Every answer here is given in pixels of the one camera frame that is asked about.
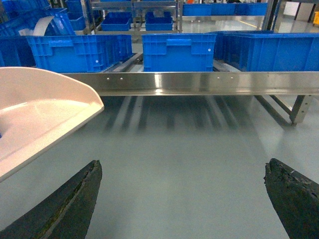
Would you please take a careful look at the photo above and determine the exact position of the blue tray far left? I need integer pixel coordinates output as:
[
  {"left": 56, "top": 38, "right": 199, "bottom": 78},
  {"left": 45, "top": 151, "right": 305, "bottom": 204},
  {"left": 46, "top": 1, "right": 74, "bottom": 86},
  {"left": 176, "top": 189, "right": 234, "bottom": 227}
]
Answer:
[{"left": 101, "top": 12, "right": 132, "bottom": 31}]

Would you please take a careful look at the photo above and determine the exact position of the blue crate middle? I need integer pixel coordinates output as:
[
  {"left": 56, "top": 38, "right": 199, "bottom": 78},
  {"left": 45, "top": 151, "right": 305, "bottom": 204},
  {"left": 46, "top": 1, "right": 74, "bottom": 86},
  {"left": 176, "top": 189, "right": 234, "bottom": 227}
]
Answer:
[{"left": 142, "top": 33, "right": 217, "bottom": 72}]

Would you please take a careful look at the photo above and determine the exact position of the blue crate right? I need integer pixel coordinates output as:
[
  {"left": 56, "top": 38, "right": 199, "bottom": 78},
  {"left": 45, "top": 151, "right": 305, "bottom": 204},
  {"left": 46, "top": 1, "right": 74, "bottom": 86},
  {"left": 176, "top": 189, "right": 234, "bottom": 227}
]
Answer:
[{"left": 214, "top": 31, "right": 319, "bottom": 72}]

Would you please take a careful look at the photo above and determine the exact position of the blue crate left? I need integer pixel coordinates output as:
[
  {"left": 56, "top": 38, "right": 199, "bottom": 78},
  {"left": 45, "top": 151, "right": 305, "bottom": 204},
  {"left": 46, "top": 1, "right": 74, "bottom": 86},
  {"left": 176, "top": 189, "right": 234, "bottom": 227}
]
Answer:
[{"left": 26, "top": 34, "right": 133, "bottom": 73}]

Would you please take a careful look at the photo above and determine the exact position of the beige plastic dustpan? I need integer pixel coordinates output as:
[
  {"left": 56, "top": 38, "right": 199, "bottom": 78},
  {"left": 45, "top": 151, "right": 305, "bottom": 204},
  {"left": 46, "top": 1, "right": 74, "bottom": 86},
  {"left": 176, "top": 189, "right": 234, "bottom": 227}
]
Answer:
[{"left": 0, "top": 67, "right": 104, "bottom": 181}]

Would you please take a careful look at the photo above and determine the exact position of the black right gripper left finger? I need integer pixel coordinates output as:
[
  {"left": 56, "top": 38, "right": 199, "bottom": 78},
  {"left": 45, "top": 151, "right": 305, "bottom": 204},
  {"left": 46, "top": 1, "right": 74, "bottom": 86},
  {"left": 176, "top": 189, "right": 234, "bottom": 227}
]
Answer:
[{"left": 0, "top": 160, "right": 102, "bottom": 239}]

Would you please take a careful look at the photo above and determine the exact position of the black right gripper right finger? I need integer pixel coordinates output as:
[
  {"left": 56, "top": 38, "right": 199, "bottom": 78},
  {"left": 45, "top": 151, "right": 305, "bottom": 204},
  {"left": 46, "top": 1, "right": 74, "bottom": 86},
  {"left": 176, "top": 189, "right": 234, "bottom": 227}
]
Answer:
[{"left": 264, "top": 158, "right": 319, "bottom": 239}]

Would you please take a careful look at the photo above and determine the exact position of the blue tray far right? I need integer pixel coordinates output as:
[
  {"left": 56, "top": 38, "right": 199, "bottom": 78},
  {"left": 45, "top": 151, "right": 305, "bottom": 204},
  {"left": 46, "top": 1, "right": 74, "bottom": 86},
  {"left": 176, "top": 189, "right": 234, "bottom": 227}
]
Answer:
[{"left": 145, "top": 11, "right": 173, "bottom": 31}]

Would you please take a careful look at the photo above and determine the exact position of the steel roller shelf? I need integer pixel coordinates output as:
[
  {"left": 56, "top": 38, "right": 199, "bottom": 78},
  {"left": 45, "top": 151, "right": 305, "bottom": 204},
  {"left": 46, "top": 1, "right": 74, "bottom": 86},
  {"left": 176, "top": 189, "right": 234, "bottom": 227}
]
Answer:
[{"left": 66, "top": 53, "right": 319, "bottom": 124}]

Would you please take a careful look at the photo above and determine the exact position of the blue tray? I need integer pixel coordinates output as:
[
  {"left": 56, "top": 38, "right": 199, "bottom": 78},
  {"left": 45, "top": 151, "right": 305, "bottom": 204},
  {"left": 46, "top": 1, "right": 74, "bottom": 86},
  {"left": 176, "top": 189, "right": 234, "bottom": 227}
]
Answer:
[
  {"left": 101, "top": 12, "right": 132, "bottom": 31},
  {"left": 145, "top": 11, "right": 173, "bottom": 31}
]

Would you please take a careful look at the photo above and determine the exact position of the blue crate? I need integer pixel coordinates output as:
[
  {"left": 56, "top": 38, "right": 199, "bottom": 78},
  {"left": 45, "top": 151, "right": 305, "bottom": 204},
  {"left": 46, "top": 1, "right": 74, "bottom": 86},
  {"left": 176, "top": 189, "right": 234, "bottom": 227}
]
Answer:
[
  {"left": 26, "top": 34, "right": 133, "bottom": 73},
  {"left": 142, "top": 33, "right": 217, "bottom": 72},
  {"left": 214, "top": 31, "right": 319, "bottom": 72}
]

